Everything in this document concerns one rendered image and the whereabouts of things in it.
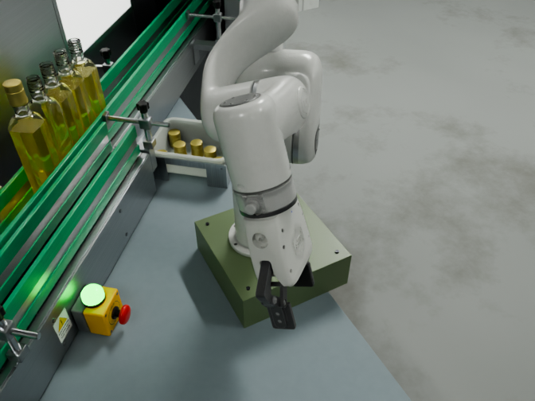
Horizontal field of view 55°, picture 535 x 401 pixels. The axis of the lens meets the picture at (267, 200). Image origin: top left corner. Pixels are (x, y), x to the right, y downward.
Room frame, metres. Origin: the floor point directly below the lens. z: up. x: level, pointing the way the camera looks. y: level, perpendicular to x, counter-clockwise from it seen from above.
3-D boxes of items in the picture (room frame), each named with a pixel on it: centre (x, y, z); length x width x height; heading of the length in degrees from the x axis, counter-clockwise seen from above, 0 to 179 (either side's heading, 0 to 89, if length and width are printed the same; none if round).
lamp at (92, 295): (0.63, 0.34, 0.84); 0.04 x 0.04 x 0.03
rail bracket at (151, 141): (1.06, 0.32, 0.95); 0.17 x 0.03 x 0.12; 78
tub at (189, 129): (1.16, 0.20, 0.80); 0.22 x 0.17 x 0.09; 78
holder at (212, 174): (1.16, 0.22, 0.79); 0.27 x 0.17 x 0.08; 78
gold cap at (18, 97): (0.88, 0.49, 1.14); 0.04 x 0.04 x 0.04
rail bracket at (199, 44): (1.69, 0.19, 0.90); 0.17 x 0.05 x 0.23; 78
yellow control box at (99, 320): (0.63, 0.34, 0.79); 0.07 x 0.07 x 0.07; 78
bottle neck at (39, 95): (0.94, 0.47, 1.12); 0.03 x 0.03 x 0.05
